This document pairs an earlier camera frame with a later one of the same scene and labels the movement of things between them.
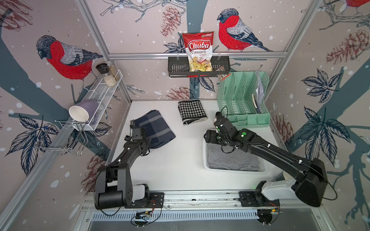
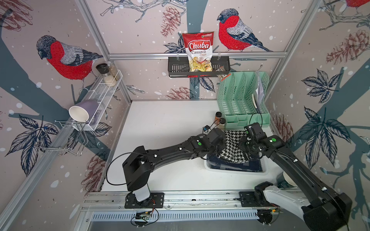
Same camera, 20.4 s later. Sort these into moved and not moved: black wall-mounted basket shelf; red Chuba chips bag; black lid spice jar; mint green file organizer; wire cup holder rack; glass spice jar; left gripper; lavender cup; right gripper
Moved: left gripper; right gripper
Not moved: lavender cup; black wall-mounted basket shelf; black lid spice jar; glass spice jar; red Chuba chips bag; wire cup holder rack; mint green file organizer
